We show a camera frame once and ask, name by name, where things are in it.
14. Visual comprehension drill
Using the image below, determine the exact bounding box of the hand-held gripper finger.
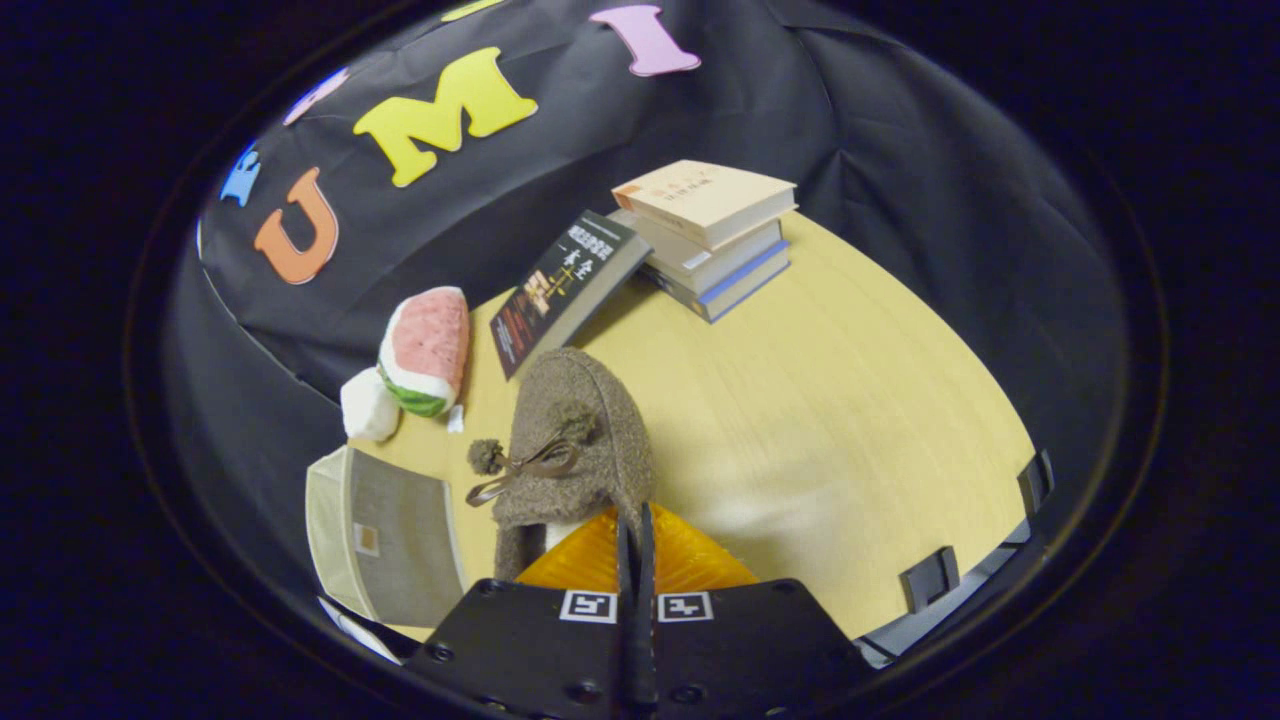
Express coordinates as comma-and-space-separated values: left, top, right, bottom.
405, 503, 641, 720
640, 503, 871, 720

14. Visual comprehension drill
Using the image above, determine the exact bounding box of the brown fuzzy shoe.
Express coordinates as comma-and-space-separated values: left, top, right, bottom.
466, 347, 657, 583

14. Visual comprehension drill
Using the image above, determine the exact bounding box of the black table clamp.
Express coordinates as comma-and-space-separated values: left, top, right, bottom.
1016, 449, 1055, 517
899, 546, 962, 614

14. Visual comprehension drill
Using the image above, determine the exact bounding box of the blue book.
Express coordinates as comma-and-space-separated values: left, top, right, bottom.
640, 240, 792, 325

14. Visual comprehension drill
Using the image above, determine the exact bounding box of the black paperback book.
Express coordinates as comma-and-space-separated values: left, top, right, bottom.
488, 209, 654, 382

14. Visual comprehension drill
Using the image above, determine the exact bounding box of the watermelon slice plush toy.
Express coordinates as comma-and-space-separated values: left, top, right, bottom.
376, 286, 472, 434

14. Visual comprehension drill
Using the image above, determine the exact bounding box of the grey fabric storage box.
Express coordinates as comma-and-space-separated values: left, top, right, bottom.
305, 445, 469, 630

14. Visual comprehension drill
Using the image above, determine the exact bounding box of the beige book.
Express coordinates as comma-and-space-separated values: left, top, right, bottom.
612, 160, 799, 252

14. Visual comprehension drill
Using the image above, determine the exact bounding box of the white plush toy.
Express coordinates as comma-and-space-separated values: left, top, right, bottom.
340, 367, 402, 444

